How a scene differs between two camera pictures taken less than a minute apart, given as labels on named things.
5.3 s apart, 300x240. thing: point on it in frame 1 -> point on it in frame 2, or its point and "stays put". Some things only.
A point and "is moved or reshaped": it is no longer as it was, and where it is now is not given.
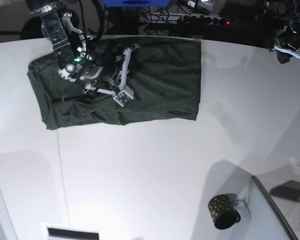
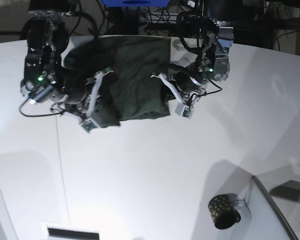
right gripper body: (293, 38) -> (187, 79)
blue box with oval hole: (136, 3) stays put
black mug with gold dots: (222, 212) stays put
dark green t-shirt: (163, 77) is moved or reshaped
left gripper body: (101, 67) -> (73, 97)
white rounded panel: (1, 227) stays put
